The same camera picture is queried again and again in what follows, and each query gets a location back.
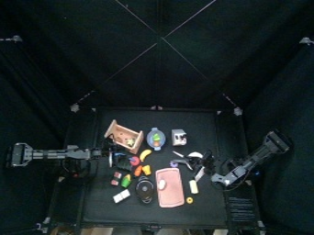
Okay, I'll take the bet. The yellow-handled toy paring knife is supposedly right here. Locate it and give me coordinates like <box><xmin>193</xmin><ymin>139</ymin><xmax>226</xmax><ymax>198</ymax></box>
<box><xmin>188</xmin><ymin>166</ymin><xmax>206</xmax><ymax>196</ymax></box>

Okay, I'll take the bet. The grey toy knife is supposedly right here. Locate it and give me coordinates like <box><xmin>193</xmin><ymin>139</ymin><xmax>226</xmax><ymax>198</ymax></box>
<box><xmin>172</xmin><ymin>150</ymin><xmax>194</xmax><ymax>171</ymax></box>

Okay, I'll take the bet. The red round toy food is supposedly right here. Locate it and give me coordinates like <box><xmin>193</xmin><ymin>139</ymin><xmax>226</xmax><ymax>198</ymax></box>
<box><xmin>127</xmin><ymin>155</ymin><xmax>142</xmax><ymax>167</ymax></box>

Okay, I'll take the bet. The white toy cup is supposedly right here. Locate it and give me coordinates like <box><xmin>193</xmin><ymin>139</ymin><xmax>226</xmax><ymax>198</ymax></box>
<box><xmin>188</xmin><ymin>151</ymin><xmax>205</xmax><ymax>160</ymax></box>

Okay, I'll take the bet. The orange toy carrot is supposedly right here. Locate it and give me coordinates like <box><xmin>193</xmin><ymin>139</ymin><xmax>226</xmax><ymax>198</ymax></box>
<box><xmin>133</xmin><ymin>164</ymin><xmax>143</xmax><ymax>178</ymax></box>

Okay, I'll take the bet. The yellow-orange toy food piece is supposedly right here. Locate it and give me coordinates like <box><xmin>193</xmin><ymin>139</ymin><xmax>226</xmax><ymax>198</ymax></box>
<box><xmin>142</xmin><ymin>164</ymin><xmax>154</xmax><ymax>177</ymax></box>

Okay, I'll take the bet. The yellow toy banana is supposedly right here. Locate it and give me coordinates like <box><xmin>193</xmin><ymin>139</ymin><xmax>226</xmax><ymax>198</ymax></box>
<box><xmin>139</xmin><ymin>148</ymin><xmax>154</xmax><ymax>162</ymax></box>

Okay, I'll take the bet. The open wooden box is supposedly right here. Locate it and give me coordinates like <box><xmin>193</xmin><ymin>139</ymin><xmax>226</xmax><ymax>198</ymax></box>
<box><xmin>103</xmin><ymin>119</ymin><xmax>146</xmax><ymax>155</ymax></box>

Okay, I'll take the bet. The white toy block pair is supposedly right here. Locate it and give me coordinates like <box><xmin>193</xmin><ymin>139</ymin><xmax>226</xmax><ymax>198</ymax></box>
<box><xmin>113</xmin><ymin>188</ymin><xmax>133</xmax><ymax>205</ymax></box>

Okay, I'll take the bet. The pink cutting board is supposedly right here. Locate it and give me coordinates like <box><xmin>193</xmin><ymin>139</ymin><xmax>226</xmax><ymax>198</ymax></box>
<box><xmin>155</xmin><ymin>167</ymin><xmax>188</xmax><ymax>209</ymax></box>

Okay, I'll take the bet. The grey toy toaster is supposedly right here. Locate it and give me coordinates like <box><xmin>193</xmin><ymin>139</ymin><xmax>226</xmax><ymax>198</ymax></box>
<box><xmin>172</xmin><ymin>129</ymin><xmax>189</xmax><ymax>147</ymax></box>

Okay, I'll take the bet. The blue toy pot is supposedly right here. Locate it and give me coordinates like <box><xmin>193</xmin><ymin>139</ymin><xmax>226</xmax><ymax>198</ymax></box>
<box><xmin>146</xmin><ymin>127</ymin><xmax>169</xmax><ymax>151</ymax></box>

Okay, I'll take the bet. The white printed label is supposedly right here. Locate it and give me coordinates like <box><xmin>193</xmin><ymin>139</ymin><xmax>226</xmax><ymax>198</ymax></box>
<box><xmin>229</xmin><ymin>196</ymin><xmax>258</xmax><ymax>222</ymax></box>

